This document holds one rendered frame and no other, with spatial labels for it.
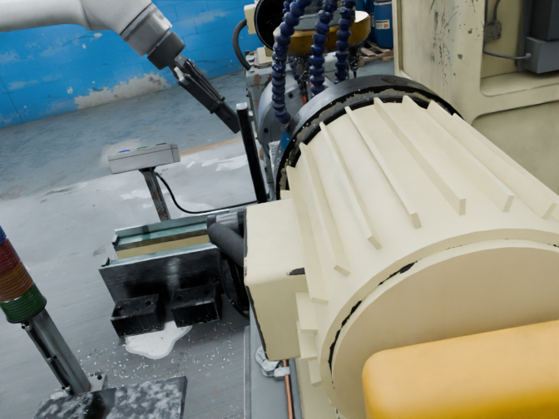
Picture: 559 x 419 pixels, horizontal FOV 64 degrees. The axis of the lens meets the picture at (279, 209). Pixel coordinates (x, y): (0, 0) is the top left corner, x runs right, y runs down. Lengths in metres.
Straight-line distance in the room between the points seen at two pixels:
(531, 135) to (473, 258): 0.71
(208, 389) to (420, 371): 0.75
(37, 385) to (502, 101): 1.03
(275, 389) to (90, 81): 6.25
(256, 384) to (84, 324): 0.79
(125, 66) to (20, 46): 1.22
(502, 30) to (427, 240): 0.72
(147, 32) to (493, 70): 0.63
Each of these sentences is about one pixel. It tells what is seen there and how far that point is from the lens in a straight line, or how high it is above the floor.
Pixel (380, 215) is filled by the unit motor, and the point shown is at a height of 1.35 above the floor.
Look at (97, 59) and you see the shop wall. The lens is 6.47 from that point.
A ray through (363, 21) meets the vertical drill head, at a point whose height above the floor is 1.33.
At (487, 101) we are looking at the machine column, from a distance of 0.84.
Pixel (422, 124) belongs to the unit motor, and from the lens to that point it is 0.33.
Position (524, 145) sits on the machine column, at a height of 1.09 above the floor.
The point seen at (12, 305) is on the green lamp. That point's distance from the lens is 0.83.
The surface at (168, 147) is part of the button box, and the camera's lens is 1.21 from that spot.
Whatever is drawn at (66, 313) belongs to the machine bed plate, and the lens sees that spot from 1.23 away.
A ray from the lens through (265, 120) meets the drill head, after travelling 1.16.
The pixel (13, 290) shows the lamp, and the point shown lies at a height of 1.09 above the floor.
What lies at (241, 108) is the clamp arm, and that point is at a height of 1.25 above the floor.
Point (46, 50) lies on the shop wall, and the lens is 6.55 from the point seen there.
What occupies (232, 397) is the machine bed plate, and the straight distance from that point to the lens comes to 0.87.
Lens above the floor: 1.48
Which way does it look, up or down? 31 degrees down
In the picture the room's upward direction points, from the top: 12 degrees counter-clockwise
